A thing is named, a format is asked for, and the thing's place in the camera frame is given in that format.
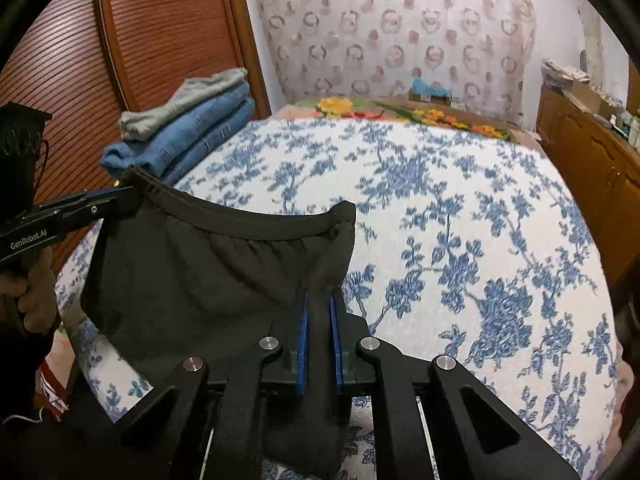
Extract row of small bottles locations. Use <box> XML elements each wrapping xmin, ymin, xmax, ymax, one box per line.
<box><xmin>600</xmin><ymin>100</ymin><xmax>640</xmax><ymax>150</ymax></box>

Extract person's left hand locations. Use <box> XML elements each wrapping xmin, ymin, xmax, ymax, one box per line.
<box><xmin>0</xmin><ymin>249</ymin><xmax>62</xmax><ymax>337</ymax></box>

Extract yellow orange flowered blanket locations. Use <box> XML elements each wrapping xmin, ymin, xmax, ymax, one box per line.
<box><xmin>272</xmin><ymin>95</ymin><xmax>543</xmax><ymax>151</ymax></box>

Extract ring-patterned curtain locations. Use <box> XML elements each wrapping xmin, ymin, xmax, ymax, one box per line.
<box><xmin>250</xmin><ymin>0</ymin><xmax>536</xmax><ymax>123</ymax></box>

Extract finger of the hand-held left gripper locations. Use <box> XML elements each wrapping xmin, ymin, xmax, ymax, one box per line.
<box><xmin>32</xmin><ymin>195</ymin><xmax>137</xmax><ymax>242</ymax></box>
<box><xmin>37</xmin><ymin>185</ymin><xmax>137</xmax><ymax>216</ymax></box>

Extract black pants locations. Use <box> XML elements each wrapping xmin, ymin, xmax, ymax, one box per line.
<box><xmin>80</xmin><ymin>165</ymin><xmax>357</xmax><ymax>473</ymax></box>

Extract blue crumpled bag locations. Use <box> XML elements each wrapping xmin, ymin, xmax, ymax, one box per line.
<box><xmin>410</xmin><ymin>77</ymin><xmax>453</xmax><ymax>102</ymax></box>

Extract folded grey pants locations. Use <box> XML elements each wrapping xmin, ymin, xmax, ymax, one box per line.
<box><xmin>118</xmin><ymin>67</ymin><xmax>249</xmax><ymax>142</ymax></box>

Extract wooden slatted wardrobe door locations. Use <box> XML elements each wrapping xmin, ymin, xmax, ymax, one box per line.
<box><xmin>0</xmin><ymin>0</ymin><xmax>273</xmax><ymax>281</ymax></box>

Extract blue floral bedspread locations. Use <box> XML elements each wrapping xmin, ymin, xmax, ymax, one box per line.
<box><xmin>52</xmin><ymin>117</ymin><xmax>626</xmax><ymax>480</ymax></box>

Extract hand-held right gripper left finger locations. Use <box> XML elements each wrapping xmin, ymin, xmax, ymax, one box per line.
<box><xmin>62</xmin><ymin>292</ymin><xmax>311</xmax><ymax>480</ymax></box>

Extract wooden sideboard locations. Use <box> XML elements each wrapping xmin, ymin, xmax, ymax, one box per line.
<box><xmin>535</xmin><ymin>85</ymin><xmax>640</xmax><ymax>286</ymax></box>

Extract folded blue jeans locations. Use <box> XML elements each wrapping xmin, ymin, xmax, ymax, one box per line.
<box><xmin>99</xmin><ymin>80</ymin><xmax>256</xmax><ymax>186</ymax></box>

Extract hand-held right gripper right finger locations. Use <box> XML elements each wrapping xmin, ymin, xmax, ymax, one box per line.
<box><xmin>327</xmin><ymin>294</ymin><xmax>583</xmax><ymax>480</ymax></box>

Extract stack of papers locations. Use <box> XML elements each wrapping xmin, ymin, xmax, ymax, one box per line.
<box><xmin>542</xmin><ymin>59</ymin><xmax>591</xmax><ymax>88</ymax></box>

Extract cardboard box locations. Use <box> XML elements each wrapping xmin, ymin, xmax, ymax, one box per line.
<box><xmin>570</xmin><ymin>80</ymin><xmax>617</xmax><ymax>117</ymax></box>

